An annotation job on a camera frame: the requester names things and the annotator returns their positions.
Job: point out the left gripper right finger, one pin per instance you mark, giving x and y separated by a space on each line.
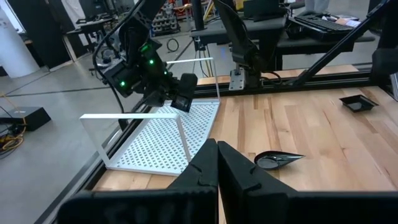
236 177

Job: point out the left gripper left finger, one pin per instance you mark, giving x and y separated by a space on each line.
202 174

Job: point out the black wavy square plate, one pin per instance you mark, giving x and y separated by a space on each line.
182 104

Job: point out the black teardrop plate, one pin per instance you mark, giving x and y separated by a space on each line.
269 161

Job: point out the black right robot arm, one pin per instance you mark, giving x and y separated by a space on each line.
136 34

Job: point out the white perforated metal rack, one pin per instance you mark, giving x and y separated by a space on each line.
155 146

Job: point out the metal parts shelf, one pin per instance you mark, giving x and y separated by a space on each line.
164 20

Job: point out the black desk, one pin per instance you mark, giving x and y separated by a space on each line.
214 26
311 43

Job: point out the black workbench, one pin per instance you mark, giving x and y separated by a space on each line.
90 28

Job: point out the black cabinet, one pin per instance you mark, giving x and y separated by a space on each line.
40 31

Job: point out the black box on floor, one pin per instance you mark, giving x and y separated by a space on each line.
26 118

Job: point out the white round column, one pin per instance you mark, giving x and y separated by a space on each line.
15 46

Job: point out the computer keyboard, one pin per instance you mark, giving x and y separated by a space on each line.
323 23

